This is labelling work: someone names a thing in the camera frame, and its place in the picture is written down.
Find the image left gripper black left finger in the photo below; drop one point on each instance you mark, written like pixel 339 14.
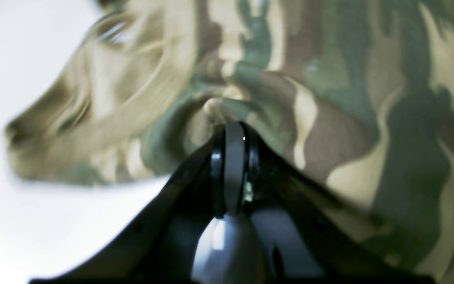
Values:
pixel 159 244

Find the camouflage T-shirt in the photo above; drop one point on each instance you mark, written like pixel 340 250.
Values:
pixel 357 95

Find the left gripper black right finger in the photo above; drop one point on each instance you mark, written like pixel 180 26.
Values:
pixel 302 244

